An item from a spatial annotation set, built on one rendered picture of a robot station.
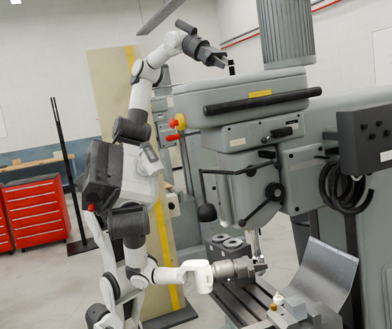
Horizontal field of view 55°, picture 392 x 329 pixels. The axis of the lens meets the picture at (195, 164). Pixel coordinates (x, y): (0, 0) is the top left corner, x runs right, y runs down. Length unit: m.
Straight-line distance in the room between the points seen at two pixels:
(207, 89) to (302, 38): 0.43
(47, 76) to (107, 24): 2.02
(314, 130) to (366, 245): 0.51
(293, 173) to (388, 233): 0.48
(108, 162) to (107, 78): 1.62
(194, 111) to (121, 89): 1.83
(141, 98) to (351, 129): 0.89
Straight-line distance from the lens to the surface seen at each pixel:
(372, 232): 1.65
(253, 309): 1.69
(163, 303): 3.51
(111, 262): 1.88
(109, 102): 3.05
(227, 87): 1.29
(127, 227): 1.42
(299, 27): 1.50
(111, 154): 1.53
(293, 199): 1.47
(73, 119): 10.31
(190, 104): 1.28
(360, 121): 1.28
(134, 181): 1.50
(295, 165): 1.45
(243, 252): 1.79
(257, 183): 1.40
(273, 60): 1.49
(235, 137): 1.31
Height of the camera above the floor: 1.85
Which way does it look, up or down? 10 degrees down
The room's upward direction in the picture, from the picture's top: 9 degrees counter-clockwise
